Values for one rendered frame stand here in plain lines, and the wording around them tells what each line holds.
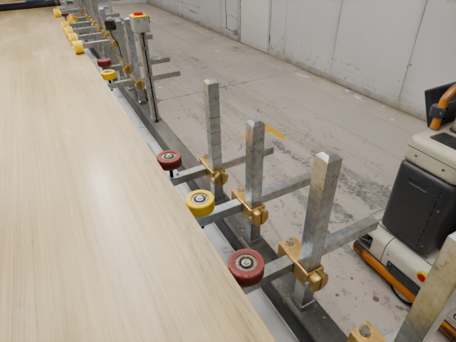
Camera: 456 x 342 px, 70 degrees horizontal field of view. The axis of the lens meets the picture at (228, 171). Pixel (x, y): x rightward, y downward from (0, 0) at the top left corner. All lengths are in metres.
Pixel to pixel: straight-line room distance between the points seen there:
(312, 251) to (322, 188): 0.17
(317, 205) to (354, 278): 1.30
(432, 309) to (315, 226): 0.25
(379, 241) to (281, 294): 0.96
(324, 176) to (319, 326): 0.43
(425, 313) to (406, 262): 1.18
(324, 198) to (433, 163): 0.91
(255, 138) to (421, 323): 0.49
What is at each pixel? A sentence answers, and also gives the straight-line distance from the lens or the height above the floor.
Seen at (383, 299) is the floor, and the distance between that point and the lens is 1.92.
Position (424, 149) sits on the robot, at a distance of 1.53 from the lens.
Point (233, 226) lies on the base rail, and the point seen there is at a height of 0.70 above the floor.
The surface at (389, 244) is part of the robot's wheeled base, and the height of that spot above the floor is 0.26.
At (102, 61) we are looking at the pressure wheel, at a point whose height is 0.91.
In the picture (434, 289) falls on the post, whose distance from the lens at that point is 0.56.
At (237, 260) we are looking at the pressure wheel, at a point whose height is 0.91.
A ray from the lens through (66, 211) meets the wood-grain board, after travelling 0.98.
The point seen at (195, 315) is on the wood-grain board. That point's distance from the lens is 0.68.
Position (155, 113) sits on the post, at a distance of 1.78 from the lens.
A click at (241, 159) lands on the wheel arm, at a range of 1.22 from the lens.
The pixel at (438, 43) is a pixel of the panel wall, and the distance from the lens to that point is 3.60.
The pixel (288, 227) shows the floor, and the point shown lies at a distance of 2.12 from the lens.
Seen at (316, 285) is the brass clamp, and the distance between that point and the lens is 0.81.
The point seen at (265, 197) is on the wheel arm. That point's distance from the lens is 1.02.
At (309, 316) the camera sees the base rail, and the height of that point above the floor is 0.70.
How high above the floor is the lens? 1.48
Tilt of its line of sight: 35 degrees down
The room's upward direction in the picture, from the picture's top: 2 degrees counter-clockwise
